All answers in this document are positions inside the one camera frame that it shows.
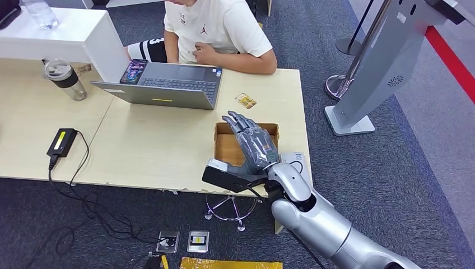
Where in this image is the black smartphone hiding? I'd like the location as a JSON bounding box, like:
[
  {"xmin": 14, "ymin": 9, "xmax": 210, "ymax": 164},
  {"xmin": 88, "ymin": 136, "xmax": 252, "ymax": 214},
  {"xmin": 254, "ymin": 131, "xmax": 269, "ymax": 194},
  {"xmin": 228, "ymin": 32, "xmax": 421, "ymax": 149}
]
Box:
[{"xmin": 119, "ymin": 58, "xmax": 149, "ymax": 85}]

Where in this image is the white raised desk shelf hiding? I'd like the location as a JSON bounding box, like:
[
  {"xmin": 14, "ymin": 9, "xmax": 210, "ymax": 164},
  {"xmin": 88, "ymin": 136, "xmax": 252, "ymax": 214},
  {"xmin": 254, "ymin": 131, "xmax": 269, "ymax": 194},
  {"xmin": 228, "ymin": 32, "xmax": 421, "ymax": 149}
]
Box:
[{"xmin": 0, "ymin": 7, "xmax": 130, "ymax": 83}]

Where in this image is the person's left hand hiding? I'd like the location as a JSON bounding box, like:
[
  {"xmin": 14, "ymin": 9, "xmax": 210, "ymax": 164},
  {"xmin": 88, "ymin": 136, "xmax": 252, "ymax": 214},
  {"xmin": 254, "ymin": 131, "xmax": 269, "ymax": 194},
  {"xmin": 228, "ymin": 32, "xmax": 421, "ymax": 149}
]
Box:
[{"xmin": 193, "ymin": 41, "xmax": 220, "ymax": 66}]

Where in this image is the white card reader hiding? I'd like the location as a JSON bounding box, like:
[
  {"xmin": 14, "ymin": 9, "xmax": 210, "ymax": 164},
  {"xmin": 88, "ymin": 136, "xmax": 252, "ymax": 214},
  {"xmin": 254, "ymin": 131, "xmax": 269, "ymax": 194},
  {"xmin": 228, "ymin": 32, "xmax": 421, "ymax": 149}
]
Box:
[{"xmin": 280, "ymin": 152, "xmax": 313, "ymax": 187}]

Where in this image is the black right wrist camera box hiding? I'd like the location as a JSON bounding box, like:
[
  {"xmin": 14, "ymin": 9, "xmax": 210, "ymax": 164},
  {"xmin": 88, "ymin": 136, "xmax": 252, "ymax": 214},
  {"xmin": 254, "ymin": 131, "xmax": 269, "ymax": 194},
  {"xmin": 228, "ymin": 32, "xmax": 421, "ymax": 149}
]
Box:
[{"xmin": 202, "ymin": 159, "xmax": 268, "ymax": 194}]

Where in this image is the black power adapter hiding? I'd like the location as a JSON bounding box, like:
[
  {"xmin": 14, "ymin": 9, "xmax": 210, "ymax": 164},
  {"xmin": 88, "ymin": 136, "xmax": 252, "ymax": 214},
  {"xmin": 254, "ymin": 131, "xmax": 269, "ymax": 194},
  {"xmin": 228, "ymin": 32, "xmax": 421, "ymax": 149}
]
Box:
[{"xmin": 46, "ymin": 128, "xmax": 78, "ymax": 158}]

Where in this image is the silver floor socket with plug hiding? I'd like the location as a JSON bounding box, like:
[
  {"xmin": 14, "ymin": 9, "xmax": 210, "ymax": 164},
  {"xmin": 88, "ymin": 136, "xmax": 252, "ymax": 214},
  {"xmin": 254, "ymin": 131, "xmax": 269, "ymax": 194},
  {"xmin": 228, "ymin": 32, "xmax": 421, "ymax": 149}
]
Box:
[{"xmin": 156, "ymin": 230, "xmax": 181, "ymax": 254}]

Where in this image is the yellow plastic package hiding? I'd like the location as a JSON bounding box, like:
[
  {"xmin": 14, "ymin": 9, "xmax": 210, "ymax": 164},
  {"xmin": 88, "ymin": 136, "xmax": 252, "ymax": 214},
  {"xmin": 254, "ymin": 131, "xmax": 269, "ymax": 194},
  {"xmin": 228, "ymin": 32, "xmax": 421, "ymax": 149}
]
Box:
[{"xmin": 180, "ymin": 257, "xmax": 284, "ymax": 269}]

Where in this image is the black power cable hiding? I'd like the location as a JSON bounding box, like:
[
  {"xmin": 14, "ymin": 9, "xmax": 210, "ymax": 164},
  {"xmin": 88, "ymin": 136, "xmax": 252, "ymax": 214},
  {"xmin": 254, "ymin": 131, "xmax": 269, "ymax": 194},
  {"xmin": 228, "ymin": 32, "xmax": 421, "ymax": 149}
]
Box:
[{"xmin": 22, "ymin": 129, "xmax": 173, "ymax": 269}]

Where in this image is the grey laptop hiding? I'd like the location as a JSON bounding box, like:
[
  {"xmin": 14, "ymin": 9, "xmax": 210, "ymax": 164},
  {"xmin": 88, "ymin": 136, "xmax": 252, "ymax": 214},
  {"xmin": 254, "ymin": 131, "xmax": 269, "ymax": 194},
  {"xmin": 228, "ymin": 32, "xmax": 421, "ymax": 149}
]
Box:
[{"xmin": 91, "ymin": 61, "xmax": 223, "ymax": 111}]

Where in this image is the black device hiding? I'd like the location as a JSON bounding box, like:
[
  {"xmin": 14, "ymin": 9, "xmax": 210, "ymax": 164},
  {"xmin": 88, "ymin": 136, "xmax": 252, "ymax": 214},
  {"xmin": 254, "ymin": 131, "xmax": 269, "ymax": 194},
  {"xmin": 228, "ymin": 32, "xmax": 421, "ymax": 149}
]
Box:
[{"xmin": 0, "ymin": 0, "xmax": 22, "ymax": 30}]

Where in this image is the black plug with yellow tag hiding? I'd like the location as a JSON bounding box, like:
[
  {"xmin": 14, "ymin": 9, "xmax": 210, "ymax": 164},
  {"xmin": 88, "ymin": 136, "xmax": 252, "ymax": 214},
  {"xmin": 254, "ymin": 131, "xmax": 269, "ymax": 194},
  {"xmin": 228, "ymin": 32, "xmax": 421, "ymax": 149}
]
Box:
[{"xmin": 142, "ymin": 253, "xmax": 170, "ymax": 269}]

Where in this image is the clear plastic water bottle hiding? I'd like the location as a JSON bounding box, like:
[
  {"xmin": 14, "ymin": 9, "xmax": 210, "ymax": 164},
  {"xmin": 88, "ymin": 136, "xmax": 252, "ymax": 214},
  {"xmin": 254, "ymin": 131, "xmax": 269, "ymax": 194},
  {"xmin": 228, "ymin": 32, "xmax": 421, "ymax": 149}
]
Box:
[{"xmin": 21, "ymin": 0, "xmax": 59, "ymax": 30}]

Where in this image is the clear tumbler with black band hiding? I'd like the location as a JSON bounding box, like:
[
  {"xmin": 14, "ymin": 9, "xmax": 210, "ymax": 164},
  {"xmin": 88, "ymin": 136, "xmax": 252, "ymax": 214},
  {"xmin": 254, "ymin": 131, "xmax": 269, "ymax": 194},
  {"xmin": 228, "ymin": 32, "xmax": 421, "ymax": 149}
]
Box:
[{"xmin": 44, "ymin": 59, "xmax": 89, "ymax": 102}]

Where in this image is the person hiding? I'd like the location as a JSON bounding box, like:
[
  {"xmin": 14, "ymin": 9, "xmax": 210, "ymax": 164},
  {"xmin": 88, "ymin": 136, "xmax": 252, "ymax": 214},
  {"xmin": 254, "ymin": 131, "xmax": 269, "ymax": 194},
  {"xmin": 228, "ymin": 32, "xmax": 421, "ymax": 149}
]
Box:
[{"xmin": 126, "ymin": 0, "xmax": 278, "ymax": 75}]

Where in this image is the wooden divided box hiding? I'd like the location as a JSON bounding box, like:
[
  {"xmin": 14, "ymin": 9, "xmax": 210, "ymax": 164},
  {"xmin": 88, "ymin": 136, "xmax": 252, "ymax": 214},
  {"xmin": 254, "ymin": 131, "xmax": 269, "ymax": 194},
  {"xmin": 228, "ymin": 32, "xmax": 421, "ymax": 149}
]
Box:
[{"xmin": 213, "ymin": 122, "xmax": 280, "ymax": 167}]

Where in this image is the chrome stanchion pole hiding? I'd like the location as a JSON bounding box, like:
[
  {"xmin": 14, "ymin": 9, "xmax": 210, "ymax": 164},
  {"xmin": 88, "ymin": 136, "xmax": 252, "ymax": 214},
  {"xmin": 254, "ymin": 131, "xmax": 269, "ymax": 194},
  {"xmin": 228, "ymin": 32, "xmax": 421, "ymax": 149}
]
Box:
[{"xmin": 325, "ymin": 0, "xmax": 393, "ymax": 101}]

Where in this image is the silver floor socket yellow label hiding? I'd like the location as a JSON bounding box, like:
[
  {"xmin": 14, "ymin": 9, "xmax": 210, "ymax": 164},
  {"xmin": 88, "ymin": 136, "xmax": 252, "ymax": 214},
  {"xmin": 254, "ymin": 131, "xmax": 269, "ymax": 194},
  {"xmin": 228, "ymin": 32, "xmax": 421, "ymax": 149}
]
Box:
[{"xmin": 187, "ymin": 231, "xmax": 210, "ymax": 254}]

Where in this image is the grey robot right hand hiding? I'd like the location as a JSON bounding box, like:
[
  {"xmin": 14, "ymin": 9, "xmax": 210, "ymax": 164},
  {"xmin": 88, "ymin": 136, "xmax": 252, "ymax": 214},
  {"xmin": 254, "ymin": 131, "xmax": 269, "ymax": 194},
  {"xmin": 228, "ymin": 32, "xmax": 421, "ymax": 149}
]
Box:
[{"xmin": 221, "ymin": 110, "xmax": 280, "ymax": 176}]

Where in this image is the yellow printed card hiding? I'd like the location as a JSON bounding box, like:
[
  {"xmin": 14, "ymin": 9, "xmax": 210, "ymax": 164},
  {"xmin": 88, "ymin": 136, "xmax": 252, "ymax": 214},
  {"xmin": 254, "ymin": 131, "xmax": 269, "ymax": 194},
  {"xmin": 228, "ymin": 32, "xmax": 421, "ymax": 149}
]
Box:
[{"xmin": 234, "ymin": 92, "xmax": 258, "ymax": 110}]

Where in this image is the chrome stool base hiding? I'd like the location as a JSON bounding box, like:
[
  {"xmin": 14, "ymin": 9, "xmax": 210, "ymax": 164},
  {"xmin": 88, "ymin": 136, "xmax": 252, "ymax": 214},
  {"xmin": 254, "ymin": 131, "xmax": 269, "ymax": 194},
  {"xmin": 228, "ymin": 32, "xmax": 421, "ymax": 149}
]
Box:
[{"xmin": 204, "ymin": 193, "xmax": 266, "ymax": 233}]

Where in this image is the dark stanchion pole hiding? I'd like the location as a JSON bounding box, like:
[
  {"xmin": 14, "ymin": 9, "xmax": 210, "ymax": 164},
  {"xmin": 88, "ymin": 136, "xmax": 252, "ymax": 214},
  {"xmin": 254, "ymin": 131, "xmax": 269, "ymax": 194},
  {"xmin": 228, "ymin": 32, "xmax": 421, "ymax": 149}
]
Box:
[{"xmin": 336, "ymin": 0, "xmax": 376, "ymax": 57}]

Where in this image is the grey kiosk stand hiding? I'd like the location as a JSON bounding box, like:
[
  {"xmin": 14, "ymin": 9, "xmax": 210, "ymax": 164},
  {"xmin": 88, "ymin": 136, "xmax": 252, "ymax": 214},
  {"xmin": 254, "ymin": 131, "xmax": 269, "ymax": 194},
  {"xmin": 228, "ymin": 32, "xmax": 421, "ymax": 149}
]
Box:
[{"xmin": 324, "ymin": 0, "xmax": 475, "ymax": 136}]

